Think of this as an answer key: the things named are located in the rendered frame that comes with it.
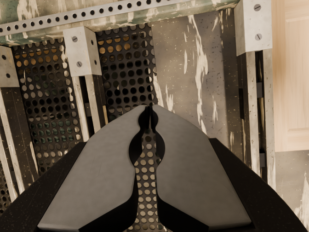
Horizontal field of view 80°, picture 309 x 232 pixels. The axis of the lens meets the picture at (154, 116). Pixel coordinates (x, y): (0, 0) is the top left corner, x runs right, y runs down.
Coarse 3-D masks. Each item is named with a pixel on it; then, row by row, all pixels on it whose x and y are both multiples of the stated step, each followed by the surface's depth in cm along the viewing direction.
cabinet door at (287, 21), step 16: (272, 0) 47; (288, 0) 47; (304, 0) 46; (272, 16) 48; (288, 16) 47; (304, 16) 47; (272, 32) 48; (288, 32) 48; (304, 32) 48; (272, 48) 49; (288, 48) 49; (304, 48) 48; (272, 64) 49; (288, 64) 49; (304, 64) 49; (288, 80) 50; (304, 80) 49; (288, 96) 50; (304, 96) 50; (288, 112) 51; (304, 112) 51; (288, 128) 52; (304, 128) 51; (288, 144) 52; (304, 144) 52
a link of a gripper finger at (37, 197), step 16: (80, 144) 8; (64, 160) 8; (48, 176) 7; (64, 176) 7; (32, 192) 6; (48, 192) 6; (16, 208) 6; (32, 208) 6; (0, 224) 6; (16, 224) 6; (32, 224) 6
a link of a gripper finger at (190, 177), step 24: (168, 120) 10; (168, 144) 8; (192, 144) 8; (168, 168) 7; (192, 168) 7; (216, 168) 7; (168, 192) 6; (192, 192) 6; (216, 192) 6; (168, 216) 6; (192, 216) 6; (216, 216) 6; (240, 216) 5
